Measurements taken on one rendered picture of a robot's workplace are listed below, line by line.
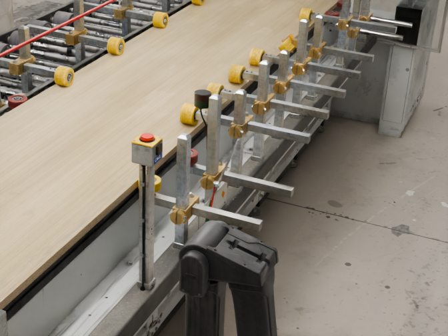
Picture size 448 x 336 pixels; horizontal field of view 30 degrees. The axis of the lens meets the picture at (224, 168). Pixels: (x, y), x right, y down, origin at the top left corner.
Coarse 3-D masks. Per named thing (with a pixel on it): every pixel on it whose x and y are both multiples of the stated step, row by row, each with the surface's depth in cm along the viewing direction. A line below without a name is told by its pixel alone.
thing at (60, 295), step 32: (224, 128) 365; (288, 160) 478; (160, 192) 314; (256, 192) 436; (96, 224) 270; (128, 224) 294; (64, 256) 255; (96, 256) 276; (32, 288) 242; (64, 288) 260; (32, 320) 246
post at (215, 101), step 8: (216, 96) 288; (216, 104) 288; (208, 112) 290; (216, 112) 289; (208, 120) 292; (216, 120) 291; (208, 128) 293; (216, 128) 292; (208, 136) 295; (216, 136) 293; (208, 144) 296; (216, 144) 295; (208, 152) 297; (216, 152) 297; (208, 160) 299; (216, 160) 299; (208, 168) 300; (216, 168) 301; (208, 192) 305
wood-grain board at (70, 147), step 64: (256, 0) 490; (320, 0) 497; (128, 64) 387; (192, 64) 391; (0, 128) 320; (64, 128) 323; (128, 128) 325; (192, 128) 328; (0, 192) 276; (64, 192) 279; (128, 192) 284; (0, 256) 244
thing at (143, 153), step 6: (138, 138) 244; (156, 138) 245; (162, 138) 246; (132, 144) 243; (138, 144) 242; (144, 144) 241; (150, 144) 241; (156, 144) 242; (132, 150) 244; (138, 150) 243; (144, 150) 242; (150, 150) 241; (132, 156) 244; (138, 156) 244; (144, 156) 243; (150, 156) 242; (156, 156) 244; (162, 156) 248; (132, 162) 245; (138, 162) 245; (144, 162) 244; (150, 162) 243
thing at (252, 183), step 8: (192, 168) 308; (200, 168) 307; (224, 176) 304; (232, 176) 303; (240, 176) 303; (240, 184) 303; (248, 184) 301; (256, 184) 300; (264, 184) 299; (272, 184) 299; (280, 184) 299; (272, 192) 299; (280, 192) 298; (288, 192) 296
